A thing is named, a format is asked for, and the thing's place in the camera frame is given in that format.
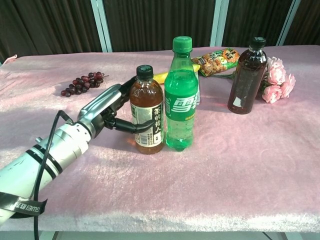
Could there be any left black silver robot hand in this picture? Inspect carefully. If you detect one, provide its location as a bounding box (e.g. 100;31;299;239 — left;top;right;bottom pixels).
76;76;157;139

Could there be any amber tea bottle white label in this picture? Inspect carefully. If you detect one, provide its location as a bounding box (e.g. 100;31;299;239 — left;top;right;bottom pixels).
129;64;166;155

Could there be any dark red bottle black cap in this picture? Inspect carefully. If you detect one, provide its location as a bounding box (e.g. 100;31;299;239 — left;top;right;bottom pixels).
227;36;268;115

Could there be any purple grape bunch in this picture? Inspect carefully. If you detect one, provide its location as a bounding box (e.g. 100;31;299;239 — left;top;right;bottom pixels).
60;71;110;98

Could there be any yellow banana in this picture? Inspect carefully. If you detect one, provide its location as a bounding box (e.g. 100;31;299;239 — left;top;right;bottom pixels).
152;64;202;85

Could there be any green soda bottle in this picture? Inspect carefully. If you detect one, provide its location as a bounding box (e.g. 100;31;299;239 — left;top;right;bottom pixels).
163;36;200;152

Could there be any green orange snack packet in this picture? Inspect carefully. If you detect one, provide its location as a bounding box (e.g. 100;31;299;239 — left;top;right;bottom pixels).
191;47;241;77

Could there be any pink fleece tablecloth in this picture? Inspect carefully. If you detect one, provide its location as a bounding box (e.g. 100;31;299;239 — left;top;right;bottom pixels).
0;44;320;232

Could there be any pink artificial flower bouquet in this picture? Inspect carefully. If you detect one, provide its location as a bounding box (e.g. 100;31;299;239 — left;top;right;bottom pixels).
212;56;297;104

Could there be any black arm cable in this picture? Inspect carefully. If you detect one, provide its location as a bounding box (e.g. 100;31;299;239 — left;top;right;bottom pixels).
32;109;76;240

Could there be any white window frame post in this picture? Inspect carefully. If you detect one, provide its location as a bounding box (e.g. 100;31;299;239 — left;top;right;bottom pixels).
90;0;113;53
277;0;302;46
209;0;230;47

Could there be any black printed strap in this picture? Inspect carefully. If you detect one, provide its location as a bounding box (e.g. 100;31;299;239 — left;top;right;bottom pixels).
0;191;48;216

